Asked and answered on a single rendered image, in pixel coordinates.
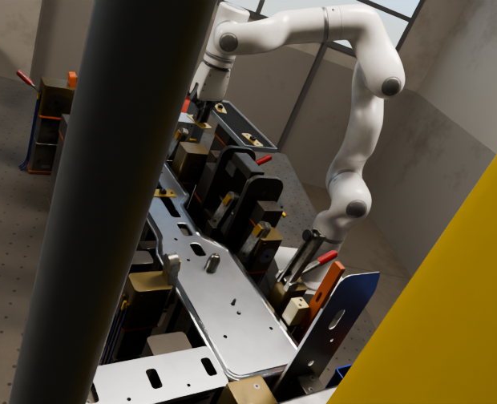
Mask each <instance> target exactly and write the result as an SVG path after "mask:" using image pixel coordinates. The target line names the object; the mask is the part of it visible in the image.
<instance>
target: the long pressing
mask: <svg viewBox="0 0 497 404"><path fill-rule="evenodd" d="M159 184H160V186H161V187H162V188H164V189H171V190H173V191H174V193H175V194H176V197H167V198H168V199H169V200H170V201H171V202H172V204H173V206H174V207H175V209H176V211H177V212H178V213H179V214H180V217H173V216H171V214H170V213H169V211H168V210H167V208H166V207H165V205H164V203H163V201H162V200H161V199H160V197H153V200H152V204H151V207H150V209H149V212H148V215H147V219H146V221H147V224H148V225H149V227H150V229H151V231H152V232H153V234H154V236H155V238H156V256H157V258H158V260H159V262H160V264H161V265H162V267H163V265H164V254H165V253H172V252H176V253H177V255H178V257H179V259H180V261H181V264H180V271H179V272H178V278H177V284H176V293H177V295H178V297H179V299H180V301H181V302H182V304H183V306H184V308H185V310H186V311H187V313H188V316H189V317H190V319H191V320H192V323H193V325H194V326H195V328H196V330H197V332H198V334H199V335H200V338H201V339H202V341H203V343H204V345H205V346H207V347H208V348H210V349H211V351H212V352H213V354H214V356H215V358H216V360H217V361H218V363H219V365H220V367H221V369H222V370H223V372H224V374H225V376H226V378H227V379H228V381H229V382H234V381H237V380H241V379H244V378H250V377H254V376H257V375H261V377H262V378H263V379H266V378H272V377H276V376H279V375H282V373H283V372H284V370H285V368H286V366H287V365H288V364H289V361H290V360H291V358H292V356H293V355H294V353H295V351H296V350H297V347H298V346H299V344H298V343H297V341H296V340H295V338H294V337H293V335H292V334H291V333H290V332H289V330H288V329H287V327H286V326H285V324H284V322H283V321H282V320H281V319H280V317H279V316H278V315H277V313H276V311H275V310H274V309H273V307H272V306H271V305H270V303H269V302H268V300H267V299H266V297H265V296H264V294H263V293H262V292H261V291H260V289H259V288H258V286H257V284H256V283H255V282H254V280H253V279H252V278H251V277H250V275H249V273H248V272H247V271H246V269H245V268H244V266H243V265H242V264H241V262H240V261H239V259H238V258H237V257H236V255H235V253H234V252H233V251H232V250H231V249H230V248H229V247H228V246H227V245H225V244H222V243H220V242H218V241H216V240H213V239H212V238H210V237H207V236H205V235H204V234H203V233H202V232H201V231H200V230H199V229H198V228H197V226H196V224H195V223H194V221H193V220H192V218H191V217H190V216H189V214H188V212H187V211H186V209H185V206H186V204H187V203H188V202H189V200H190V195H189V193H188V191H187V190H186V188H185V187H184V186H183V185H182V183H181V182H180V180H179V179H178V177H177V176H176V174H175V173H174V171H173V170H172V169H171V167H170V166H169V164H168V163H167V161H166V160H165V163H164V167H163V170H162V173H161V175H160V179H159ZM178 224H185V225H186V226H187V227H188V229H189V231H190V232H191V234H192V236H185V235H184V234H183V233H182V232H181V231H180V229H179V227H178ZM175 238H176V239H177V240H174V239H175ZM191 244H197V245H199V246H200V247H201V249H202V250H203V252H204V254H205V256H201V257H200V256H197V255H196V254H195V253H194V251H193V250H192V248H191V246H190V245H191ZM213 253H217V254H219V255H220V263H219V266H218V268H217V270H216V272H215V273H209V272H207V271H206V270H205V269H204V266H205V265H206V262H207V260H208V258H209V256H210V255H211V254H213ZM187 259H189V260H190V261H187ZM234 298H236V303H235V305H231V303H232V301H233V299H234ZM239 310H240V315H238V314H237V313H236V312H238V311H239ZM269 327H272V328H273V330H271V329H270V328H269ZM224 335H226V336H227V338H224V337H223V336H224Z"/></svg>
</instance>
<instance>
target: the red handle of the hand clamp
mask: <svg viewBox="0 0 497 404"><path fill-rule="evenodd" d="M335 258H337V252H336V251H334V250H332V251H330V252H328V253H326V254H325V255H323V256H321V257H318V258H317V259H316V260H315V261H313V262H311V263H309V264H308V265H307V266H306V268H305V270H304V271H303V273H302V274H301V275H300V276H299V277H302V276H304V275H305V274H306V273H309V272H311V271H312V270H314V269H316V268H317V267H319V266H322V265H324V264H326V263H328V262H330V261H331V260H333V259H335ZM291 276H292V273H291V274H289V275H288V276H285V277H284V278H283V279H284V283H287V281H288V280H289V278H290V277H291Z"/></svg>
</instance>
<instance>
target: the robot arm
mask: <svg viewBox="0 0 497 404"><path fill-rule="evenodd" d="M248 20H249V12H248V11H247V10H246V9H244V8H242V7H240V6H237V5H234V4H232V3H229V2H221V3H220V5H219V8H218V11H217V13H216V18H215V21H214V23H213V27H212V31H211V34H210V37H209V40H208V45H207V47H206V51H205V53H204V61H203V62H201V64H200V65H199V67H198V69H197V71H196V74H195V76H194V79H193V81H192V85H191V87H190V91H189V92H190V94H191V95H190V96H189V98H188V99H189V100H190V101H192V102H193V103H194V104H195V105H194V106H195V107H196V109H195V111H194V114H193V117H192V118H193V119H194V120H195V121H196V122H197V123H200V121H201V119H203V120H204V121H203V122H204V123H207V121H208V117H209V114H210V111H212V110H213V108H214V107H215V106H216V105H217V104H218V103H222V102H223V98H224V95H225V93H226V90H227V87H228V81H229V77H230V69H231V68H232V66H233V64H234V61H235V57H236V55H255V54H262V53H266V52H270V51H274V50H276V49H277V48H279V47H281V46H284V45H291V44H302V43H314V42H331V41H341V40H346V41H348V42H349V43H350V45H351V47H352V49H353V51H354V53H355V55H356V57H357V59H358V61H357V63H356V65H355V68H354V74H353V79H352V96H351V111H350V120H349V123H348V127H347V130H346V134H345V138H344V141H343V144H342V146H341V148H340V150H339V152H338V153H337V155H336V156H335V158H334V159H333V162H332V163H331V165H330V166H329V170H328V171H327V174H326V178H325V184H326V187H327V190H328V193H329V196H330V198H331V205H330V208H329V210H325V211H323V212H320V213H319V214H318V215H317V217H316V218H315V220H314V222H313V225H312V228H319V229H320V230H321V232H322V233H323V234H324V235H325V236H326V238H325V240H324V242H323V243H322V245H321V246H320V248H319V249H318V250H317V252H316V253H315V255H314V256H313V258H312V260H311V261H310V262H309V263H311V262H313V261H315V260H316V259H317V258H318V257H321V256H323V255H325V254H326V253H328V252H330V251H332V250H334V251H336V252H337V253H338V252H339V250H340V248H341V245H342V243H343V241H344V239H345V237H346V235H347V233H348V231H349V230H350V229H351V228H352V227H353V226H354V225H356V224H358V223H360V222H361V221H363V220H364V219H365V218H366V217H367V215H368V213H369V211H370V207H371V195H370V192H369V190H368V188H367V187H366V184H365V182H364V181H363V179H362V169H363V166H364V164H365V162H366V161H367V160H368V159H369V157H370V156H371V155H372V153H373V151H374V149H375V147H376V144H377V141H378V137H379V135H380V131H381V129H382V121H383V99H392V98H394V97H396V96H397V95H398V94H399V93H400V92H401V91H402V89H403V88H404V84H405V73H404V70H403V66H402V62H401V60H400V58H399V56H398V53H397V51H396V50H395V48H394V46H393V44H392V42H391V41H390V38H389V36H388V34H387V33H386V29H385V27H384V25H383V23H382V20H381V18H380V16H379V15H378V13H377V12H376V10H374V9H373V8H372V7H370V6H367V5H362V4H353V5H343V6H325V7H315V8H307V9H299V10H285V11H281V12H278V13H276V14H274V15H273V16H272V17H269V18H266V19H262V20H259V21H255V22H247V21H248ZM200 101H201V102H200ZM205 101H206V102H205ZM335 259H336V258H335ZM335 259H333V260H331V261H330V262H328V263H326V264H324V265H322V266H319V267H317V268H316V269H314V270H312V271H311V272H309V273H306V274H305V275H304V276H302V277H300V278H301V280H302V281H303V282H304V283H305V285H306V286H307V289H309V290H313V291H317V289H318V287H319V286H320V284H321V282H322V281H323V279H324V277H325V275H326V274H327V272H328V270H329V268H330V266H331V264H332V263H333V262H334V261H335Z"/></svg>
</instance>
